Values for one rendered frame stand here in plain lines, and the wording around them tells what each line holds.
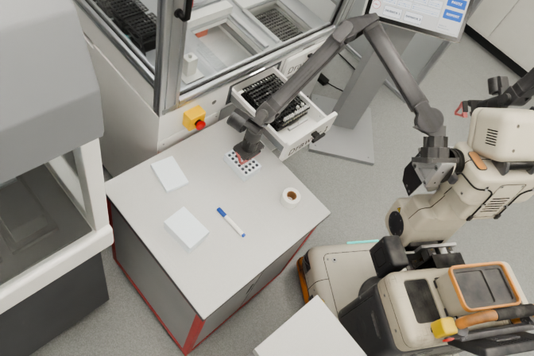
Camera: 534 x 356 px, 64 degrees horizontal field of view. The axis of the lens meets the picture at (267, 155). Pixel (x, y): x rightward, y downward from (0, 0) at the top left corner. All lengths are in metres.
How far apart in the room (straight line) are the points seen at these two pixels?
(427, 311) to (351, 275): 0.61
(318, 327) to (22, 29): 1.17
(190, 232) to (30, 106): 0.79
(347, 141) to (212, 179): 1.48
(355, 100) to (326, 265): 1.13
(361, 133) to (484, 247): 1.05
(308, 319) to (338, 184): 1.39
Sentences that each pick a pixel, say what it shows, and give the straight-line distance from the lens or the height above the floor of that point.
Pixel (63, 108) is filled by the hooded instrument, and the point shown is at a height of 1.49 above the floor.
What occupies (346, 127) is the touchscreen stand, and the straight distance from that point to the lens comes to 2.98.
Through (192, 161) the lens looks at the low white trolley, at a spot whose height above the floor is 0.76.
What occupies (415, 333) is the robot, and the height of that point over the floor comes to 0.81.
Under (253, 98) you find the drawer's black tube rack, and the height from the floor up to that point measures 0.87.
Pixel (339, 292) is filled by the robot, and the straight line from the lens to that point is 2.11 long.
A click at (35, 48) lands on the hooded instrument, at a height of 1.60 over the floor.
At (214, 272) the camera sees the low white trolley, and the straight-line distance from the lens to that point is 1.46.
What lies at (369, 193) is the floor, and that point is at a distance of 2.80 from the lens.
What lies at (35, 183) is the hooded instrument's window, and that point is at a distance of 0.99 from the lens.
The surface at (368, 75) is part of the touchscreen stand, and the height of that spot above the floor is 0.52.
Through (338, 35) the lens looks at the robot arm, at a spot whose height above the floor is 1.33.
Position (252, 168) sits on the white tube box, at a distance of 1.64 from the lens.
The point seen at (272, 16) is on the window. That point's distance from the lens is 1.62.
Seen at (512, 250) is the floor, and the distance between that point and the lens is 3.20.
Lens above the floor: 2.13
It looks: 52 degrees down
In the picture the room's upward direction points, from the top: 23 degrees clockwise
